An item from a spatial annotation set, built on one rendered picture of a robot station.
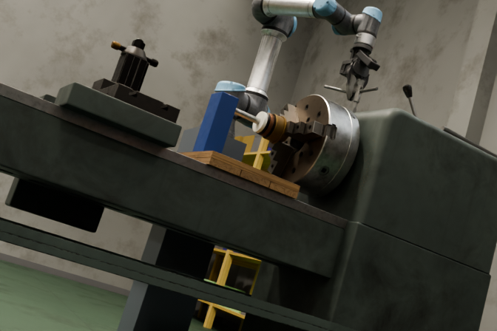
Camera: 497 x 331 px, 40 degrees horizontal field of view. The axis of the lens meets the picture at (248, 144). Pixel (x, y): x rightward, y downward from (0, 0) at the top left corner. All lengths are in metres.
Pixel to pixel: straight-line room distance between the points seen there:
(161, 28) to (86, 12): 1.06
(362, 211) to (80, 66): 7.70
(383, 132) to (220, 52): 8.08
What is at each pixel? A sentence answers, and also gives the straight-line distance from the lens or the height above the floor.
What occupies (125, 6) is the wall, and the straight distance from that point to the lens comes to 9.86.
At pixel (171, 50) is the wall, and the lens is 9.90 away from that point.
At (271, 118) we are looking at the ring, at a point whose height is 1.10.
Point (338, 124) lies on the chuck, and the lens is 2.14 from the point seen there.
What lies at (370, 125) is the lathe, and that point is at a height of 1.18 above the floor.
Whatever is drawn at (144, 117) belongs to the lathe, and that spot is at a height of 0.91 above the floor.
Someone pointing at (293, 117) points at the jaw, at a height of 1.15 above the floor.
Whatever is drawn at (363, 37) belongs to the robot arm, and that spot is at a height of 1.56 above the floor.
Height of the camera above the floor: 0.58
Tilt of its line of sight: 11 degrees up
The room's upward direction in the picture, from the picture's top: 17 degrees clockwise
